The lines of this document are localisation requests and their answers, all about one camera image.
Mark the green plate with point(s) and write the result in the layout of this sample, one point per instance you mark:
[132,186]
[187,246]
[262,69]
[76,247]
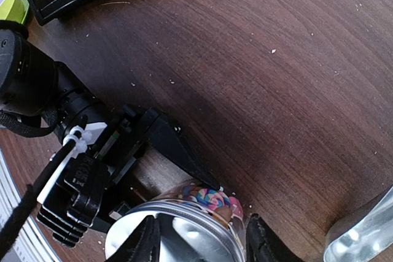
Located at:
[26,11]

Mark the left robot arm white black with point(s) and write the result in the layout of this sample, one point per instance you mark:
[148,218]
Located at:
[40,96]

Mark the round metal jar lid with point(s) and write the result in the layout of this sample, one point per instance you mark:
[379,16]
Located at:
[189,231]

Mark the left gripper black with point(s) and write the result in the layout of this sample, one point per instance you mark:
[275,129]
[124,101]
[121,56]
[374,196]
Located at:
[117,142]

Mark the green bowl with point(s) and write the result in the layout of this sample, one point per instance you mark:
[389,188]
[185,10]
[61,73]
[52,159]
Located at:
[12,10]

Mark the metal scoop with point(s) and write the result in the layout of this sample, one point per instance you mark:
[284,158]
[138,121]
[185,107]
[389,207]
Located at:
[362,234]

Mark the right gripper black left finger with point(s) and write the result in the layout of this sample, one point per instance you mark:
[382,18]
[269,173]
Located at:
[143,244]

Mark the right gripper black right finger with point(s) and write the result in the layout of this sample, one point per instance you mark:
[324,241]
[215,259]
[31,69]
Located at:
[264,245]

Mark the clear plastic jar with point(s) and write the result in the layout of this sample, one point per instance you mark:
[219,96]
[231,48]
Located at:
[195,191]

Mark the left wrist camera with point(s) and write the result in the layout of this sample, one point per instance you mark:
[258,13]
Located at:
[71,199]

